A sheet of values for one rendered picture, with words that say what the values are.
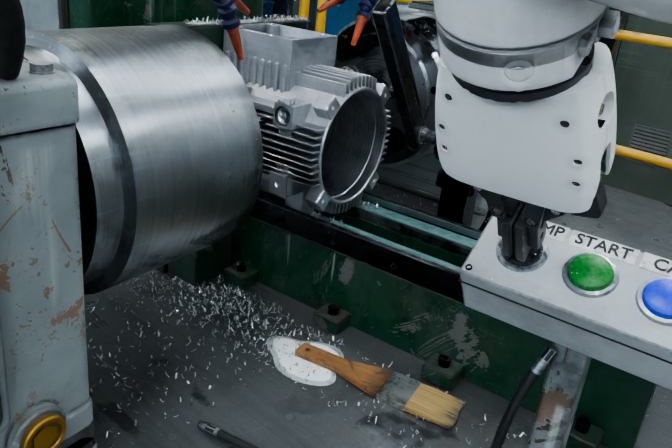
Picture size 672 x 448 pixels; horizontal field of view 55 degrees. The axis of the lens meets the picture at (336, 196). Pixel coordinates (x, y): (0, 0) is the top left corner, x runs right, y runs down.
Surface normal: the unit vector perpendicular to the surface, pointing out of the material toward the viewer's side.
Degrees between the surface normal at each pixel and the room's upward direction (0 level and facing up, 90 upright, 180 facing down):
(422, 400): 2
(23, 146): 89
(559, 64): 111
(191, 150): 73
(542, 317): 122
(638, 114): 90
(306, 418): 0
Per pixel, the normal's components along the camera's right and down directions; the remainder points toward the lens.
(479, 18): -0.50, 0.72
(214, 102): 0.72, -0.30
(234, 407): 0.11, -0.93
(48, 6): -0.57, 0.25
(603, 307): -0.22, -0.65
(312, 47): 0.81, 0.29
